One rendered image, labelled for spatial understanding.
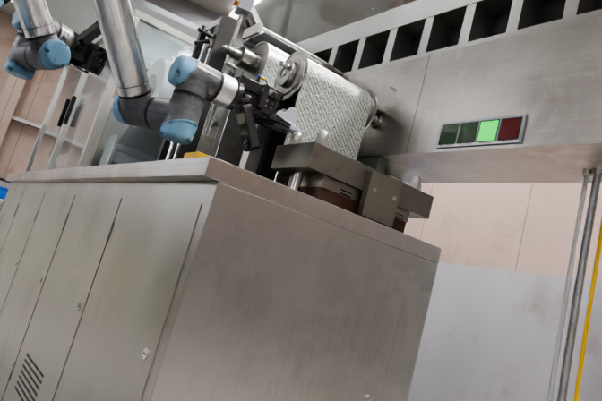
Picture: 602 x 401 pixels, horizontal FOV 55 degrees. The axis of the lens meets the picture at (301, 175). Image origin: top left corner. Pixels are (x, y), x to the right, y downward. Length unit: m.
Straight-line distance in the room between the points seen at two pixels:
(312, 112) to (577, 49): 0.64
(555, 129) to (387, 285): 0.50
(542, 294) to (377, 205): 3.26
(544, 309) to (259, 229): 3.55
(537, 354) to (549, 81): 3.26
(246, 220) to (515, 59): 0.77
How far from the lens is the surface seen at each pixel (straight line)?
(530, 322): 4.58
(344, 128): 1.60
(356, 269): 1.30
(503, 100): 1.47
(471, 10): 1.71
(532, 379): 4.51
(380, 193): 1.38
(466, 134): 1.49
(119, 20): 1.33
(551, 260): 4.59
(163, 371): 1.11
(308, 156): 1.29
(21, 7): 1.65
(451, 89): 1.60
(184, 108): 1.33
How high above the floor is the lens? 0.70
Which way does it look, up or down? 11 degrees up
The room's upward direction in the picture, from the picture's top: 16 degrees clockwise
